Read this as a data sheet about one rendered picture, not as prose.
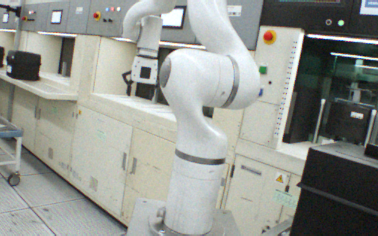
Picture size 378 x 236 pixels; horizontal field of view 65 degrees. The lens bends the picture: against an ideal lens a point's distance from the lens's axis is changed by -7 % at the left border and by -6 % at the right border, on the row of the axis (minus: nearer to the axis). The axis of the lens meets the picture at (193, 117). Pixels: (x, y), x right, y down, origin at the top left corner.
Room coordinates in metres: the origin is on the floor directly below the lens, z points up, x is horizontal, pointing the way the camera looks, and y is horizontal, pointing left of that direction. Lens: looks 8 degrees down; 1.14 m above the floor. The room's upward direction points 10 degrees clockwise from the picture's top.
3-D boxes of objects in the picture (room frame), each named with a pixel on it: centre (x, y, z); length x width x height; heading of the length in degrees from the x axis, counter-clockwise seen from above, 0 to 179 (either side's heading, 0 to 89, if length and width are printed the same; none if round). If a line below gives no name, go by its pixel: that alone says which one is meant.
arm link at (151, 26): (1.26, 0.23, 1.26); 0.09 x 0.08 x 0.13; 115
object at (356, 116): (1.72, -0.88, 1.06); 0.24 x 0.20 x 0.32; 50
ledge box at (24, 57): (2.91, 1.71, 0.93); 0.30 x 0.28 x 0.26; 47
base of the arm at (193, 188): (0.72, -0.03, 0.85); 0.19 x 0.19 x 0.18
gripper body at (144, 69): (1.26, 0.23, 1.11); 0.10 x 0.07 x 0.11; 115
